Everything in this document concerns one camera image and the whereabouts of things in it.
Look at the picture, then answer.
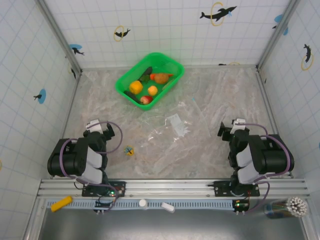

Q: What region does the yellow plastic block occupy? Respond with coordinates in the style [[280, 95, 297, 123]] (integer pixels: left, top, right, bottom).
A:
[[50, 195, 74, 213]]

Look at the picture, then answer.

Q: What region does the upright dolphin yellow ring sticker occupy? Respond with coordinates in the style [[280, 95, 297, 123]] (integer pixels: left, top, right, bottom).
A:
[[300, 43, 315, 71]]

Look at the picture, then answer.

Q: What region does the clear zip-top bag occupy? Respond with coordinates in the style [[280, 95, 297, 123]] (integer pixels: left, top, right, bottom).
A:
[[142, 96, 213, 151]]

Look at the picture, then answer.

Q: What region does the large toy orange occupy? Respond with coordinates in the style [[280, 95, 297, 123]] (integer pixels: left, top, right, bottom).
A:
[[129, 80, 144, 95]]

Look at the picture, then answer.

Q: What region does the toy carrot with green leaves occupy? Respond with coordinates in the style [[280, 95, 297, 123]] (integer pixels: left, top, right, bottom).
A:
[[139, 72, 175, 84]]

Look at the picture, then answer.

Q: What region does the aluminium mounting rail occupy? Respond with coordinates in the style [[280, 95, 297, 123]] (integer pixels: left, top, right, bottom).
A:
[[37, 178, 311, 200]]

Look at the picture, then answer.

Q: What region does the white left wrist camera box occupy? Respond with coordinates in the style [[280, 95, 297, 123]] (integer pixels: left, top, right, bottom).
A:
[[85, 119, 104, 132]]

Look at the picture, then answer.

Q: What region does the blue circle fish sticker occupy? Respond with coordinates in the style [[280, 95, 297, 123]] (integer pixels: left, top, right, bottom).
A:
[[33, 88, 47, 104], [69, 43, 85, 56], [272, 13, 290, 36]]

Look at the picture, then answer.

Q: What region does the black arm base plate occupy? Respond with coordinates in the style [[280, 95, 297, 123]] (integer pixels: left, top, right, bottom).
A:
[[81, 181, 127, 198], [207, 180, 261, 198]]

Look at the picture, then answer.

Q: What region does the aluminium frame post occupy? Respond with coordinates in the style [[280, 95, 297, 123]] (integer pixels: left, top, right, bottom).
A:
[[37, 0, 83, 78], [256, 0, 301, 72]]

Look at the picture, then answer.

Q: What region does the large dolphin yellow ring sticker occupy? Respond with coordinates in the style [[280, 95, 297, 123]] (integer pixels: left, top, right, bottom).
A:
[[199, 1, 238, 27]]

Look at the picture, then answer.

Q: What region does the slotted pale cable duct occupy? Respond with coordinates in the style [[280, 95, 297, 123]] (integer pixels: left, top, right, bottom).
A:
[[46, 198, 251, 210]]

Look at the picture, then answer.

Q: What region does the small dolphin yellow ring sticker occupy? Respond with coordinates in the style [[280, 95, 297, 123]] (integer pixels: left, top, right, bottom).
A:
[[113, 24, 132, 42]]

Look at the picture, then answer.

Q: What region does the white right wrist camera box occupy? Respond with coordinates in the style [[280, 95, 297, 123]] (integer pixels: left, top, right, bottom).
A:
[[231, 118, 247, 131]]

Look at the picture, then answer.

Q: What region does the green plastic basket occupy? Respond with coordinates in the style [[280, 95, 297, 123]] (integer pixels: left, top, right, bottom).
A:
[[114, 51, 185, 112]]

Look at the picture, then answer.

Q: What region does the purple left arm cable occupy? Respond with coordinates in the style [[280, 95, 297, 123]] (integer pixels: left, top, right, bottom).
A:
[[58, 120, 124, 187]]

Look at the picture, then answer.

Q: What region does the white plastic tube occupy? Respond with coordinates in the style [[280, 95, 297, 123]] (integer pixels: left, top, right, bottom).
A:
[[161, 201, 176, 213]]

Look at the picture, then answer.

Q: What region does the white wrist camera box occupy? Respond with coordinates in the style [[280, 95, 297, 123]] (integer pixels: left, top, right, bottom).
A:
[[231, 118, 247, 131], [85, 119, 104, 132]]

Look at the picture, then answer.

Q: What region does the clear plastic cup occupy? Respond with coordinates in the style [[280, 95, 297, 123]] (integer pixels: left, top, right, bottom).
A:
[[264, 198, 292, 220]]

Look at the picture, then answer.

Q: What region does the brown toy potato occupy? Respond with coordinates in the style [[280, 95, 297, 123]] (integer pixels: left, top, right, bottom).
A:
[[154, 72, 169, 85]]

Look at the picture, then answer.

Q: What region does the small black controller board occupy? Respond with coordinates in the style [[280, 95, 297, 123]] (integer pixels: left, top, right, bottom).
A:
[[232, 199, 250, 216], [94, 196, 114, 215]]

